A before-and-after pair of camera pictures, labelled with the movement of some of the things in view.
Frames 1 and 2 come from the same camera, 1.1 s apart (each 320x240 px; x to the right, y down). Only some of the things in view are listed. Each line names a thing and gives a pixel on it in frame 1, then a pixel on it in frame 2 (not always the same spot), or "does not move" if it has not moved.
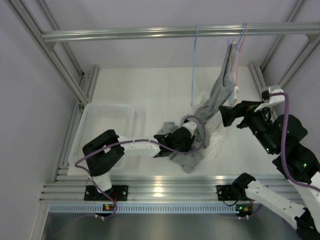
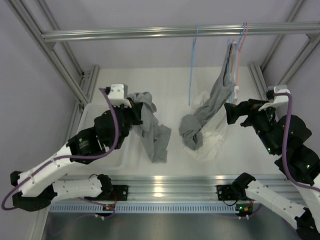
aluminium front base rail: [147, 187] does not move
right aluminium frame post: [257, 72] does not move
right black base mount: [225, 193] does not move
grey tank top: [188, 161] -> [155, 136]
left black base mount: [119, 193] does not move
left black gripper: [188, 146] -> [135, 112]
